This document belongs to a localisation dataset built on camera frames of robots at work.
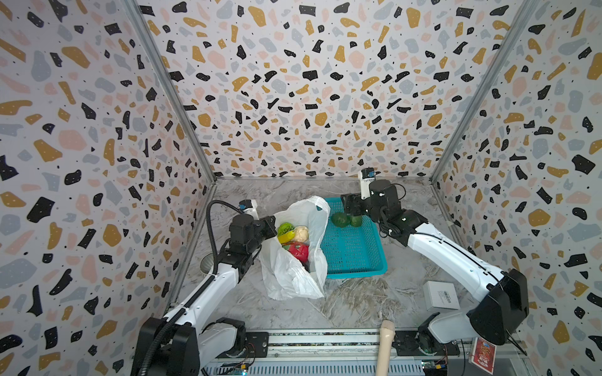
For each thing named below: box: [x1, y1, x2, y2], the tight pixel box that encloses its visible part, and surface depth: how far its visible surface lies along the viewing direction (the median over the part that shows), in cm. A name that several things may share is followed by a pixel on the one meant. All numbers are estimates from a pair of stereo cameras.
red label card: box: [471, 336, 497, 376], surface depth 73 cm
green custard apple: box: [277, 222, 296, 237], surface depth 97 cm
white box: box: [422, 280, 461, 312], surface depth 81 cm
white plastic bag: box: [259, 196, 332, 301], surface depth 75 cm
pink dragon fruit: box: [288, 242, 310, 264], surface depth 87 cm
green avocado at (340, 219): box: [330, 212, 351, 228], surface depth 102 cm
